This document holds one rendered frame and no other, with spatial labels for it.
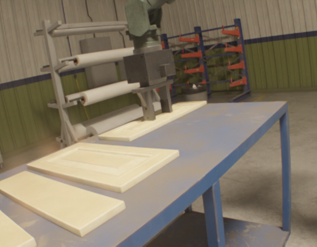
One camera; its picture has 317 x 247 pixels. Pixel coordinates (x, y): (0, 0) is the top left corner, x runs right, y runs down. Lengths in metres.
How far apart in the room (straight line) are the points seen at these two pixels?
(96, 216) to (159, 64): 0.91
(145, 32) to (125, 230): 0.96
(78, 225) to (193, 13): 8.37
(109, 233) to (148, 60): 0.90
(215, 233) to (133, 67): 0.82
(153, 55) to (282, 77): 6.66
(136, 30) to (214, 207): 0.86
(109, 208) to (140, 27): 0.91
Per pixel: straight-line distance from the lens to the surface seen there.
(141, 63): 1.31
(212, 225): 0.86
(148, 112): 1.36
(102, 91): 3.92
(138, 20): 1.34
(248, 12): 8.03
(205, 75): 8.05
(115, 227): 0.59
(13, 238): 0.63
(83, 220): 0.61
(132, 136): 1.16
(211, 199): 0.81
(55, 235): 0.62
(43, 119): 6.56
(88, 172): 0.86
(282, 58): 7.78
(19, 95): 6.32
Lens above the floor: 1.34
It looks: 12 degrees down
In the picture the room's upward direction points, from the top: 10 degrees counter-clockwise
